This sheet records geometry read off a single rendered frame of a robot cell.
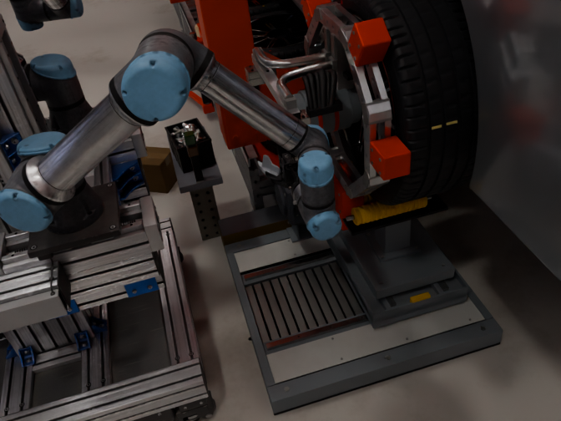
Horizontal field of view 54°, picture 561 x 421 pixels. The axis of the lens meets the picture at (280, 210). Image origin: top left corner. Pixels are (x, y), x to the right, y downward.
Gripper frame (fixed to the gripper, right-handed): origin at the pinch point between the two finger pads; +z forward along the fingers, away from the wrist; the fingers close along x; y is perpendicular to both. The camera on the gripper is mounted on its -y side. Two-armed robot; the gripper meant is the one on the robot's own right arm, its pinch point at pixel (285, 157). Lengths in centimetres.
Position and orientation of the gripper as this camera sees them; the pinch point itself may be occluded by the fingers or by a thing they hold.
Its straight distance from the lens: 151.0
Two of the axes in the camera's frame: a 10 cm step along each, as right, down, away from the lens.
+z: -2.7, -5.8, 7.7
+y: -1.1, -7.7, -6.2
